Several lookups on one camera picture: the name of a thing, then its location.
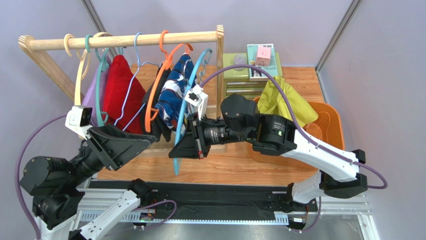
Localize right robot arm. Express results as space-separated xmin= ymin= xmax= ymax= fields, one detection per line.
xmin=168 ymin=94 xmax=368 ymax=205

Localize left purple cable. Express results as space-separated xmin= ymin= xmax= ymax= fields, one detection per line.
xmin=13 ymin=114 xmax=178 ymax=240

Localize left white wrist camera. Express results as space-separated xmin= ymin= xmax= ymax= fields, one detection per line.
xmin=65 ymin=105 xmax=93 ymax=140

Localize black trousers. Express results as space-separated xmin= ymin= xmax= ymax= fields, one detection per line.
xmin=139 ymin=68 xmax=172 ymax=142

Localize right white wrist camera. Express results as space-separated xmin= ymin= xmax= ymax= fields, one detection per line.
xmin=184 ymin=84 xmax=209 ymax=121

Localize green drawer cabinet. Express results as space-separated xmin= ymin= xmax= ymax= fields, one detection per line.
xmin=222 ymin=53 xmax=269 ymax=99

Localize yellow-green trousers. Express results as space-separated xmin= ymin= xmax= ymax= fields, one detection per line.
xmin=257 ymin=76 xmax=319 ymax=128

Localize light blue wire hanger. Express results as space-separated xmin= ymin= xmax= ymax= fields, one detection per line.
xmin=113 ymin=32 xmax=159 ymax=126

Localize wooden clothes rack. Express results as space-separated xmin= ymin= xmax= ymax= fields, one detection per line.
xmin=18 ymin=25 xmax=224 ymax=117

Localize orange plastic hanger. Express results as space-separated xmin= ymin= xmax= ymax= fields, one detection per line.
xmin=144 ymin=30 xmax=194 ymax=133

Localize purple cable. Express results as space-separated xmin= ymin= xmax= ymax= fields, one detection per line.
xmin=198 ymin=64 xmax=389 ymax=233
xmin=13 ymin=114 xmax=178 ymax=240

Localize lavender trousers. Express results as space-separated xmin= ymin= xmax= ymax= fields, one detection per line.
xmin=81 ymin=56 xmax=112 ymax=127

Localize cream plastic hanger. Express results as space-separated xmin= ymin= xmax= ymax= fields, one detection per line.
xmin=63 ymin=32 xmax=112 ymax=107

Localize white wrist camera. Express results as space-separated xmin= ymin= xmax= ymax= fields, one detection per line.
xmin=184 ymin=84 xmax=209 ymax=121
xmin=65 ymin=105 xmax=93 ymax=140

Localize sky blue plastic hanger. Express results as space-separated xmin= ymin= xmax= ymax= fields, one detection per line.
xmin=173 ymin=48 xmax=214 ymax=176

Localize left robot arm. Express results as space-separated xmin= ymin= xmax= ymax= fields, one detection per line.
xmin=19 ymin=124 xmax=157 ymax=240

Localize teal plastic hanger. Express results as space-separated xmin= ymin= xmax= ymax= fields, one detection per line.
xmin=82 ymin=47 xmax=112 ymax=127

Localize pink cube box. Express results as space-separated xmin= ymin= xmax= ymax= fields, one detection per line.
xmin=255 ymin=45 xmax=272 ymax=67

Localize teal booklet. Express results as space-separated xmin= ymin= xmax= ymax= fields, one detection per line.
xmin=246 ymin=43 xmax=282 ymax=82

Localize orange plastic basket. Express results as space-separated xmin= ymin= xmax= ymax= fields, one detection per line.
xmin=247 ymin=101 xmax=345 ymax=170

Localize small clear jar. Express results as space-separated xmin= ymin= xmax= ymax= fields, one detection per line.
xmin=233 ymin=53 xmax=247 ymax=65

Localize blue patterned trousers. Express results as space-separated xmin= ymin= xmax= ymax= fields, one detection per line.
xmin=154 ymin=53 xmax=194 ymax=133

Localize red trousers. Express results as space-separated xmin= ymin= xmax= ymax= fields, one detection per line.
xmin=102 ymin=55 xmax=146 ymax=134

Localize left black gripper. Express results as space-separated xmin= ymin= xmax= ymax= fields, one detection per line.
xmin=65 ymin=121 xmax=158 ymax=187

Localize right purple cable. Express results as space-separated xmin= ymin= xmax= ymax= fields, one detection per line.
xmin=198 ymin=64 xmax=389 ymax=233

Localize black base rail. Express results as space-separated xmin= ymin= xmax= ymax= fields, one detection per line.
xmin=88 ymin=179 xmax=320 ymax=225

